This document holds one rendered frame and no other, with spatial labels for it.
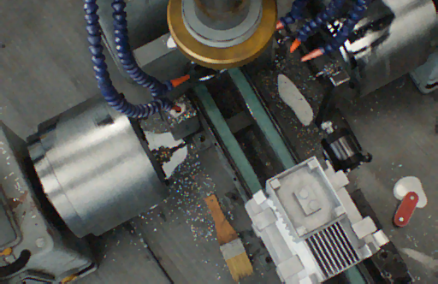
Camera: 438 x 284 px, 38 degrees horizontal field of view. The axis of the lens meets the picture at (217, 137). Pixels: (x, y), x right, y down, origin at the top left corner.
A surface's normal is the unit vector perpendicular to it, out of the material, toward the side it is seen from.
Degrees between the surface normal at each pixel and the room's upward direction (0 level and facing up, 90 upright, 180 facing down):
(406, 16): 28
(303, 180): 0
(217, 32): 0
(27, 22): 0
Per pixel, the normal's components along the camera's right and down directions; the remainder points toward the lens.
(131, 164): 0.22, 0.21
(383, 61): 0.36, 0.52
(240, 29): -0.04, -0.28
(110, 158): 0.10, -0.02
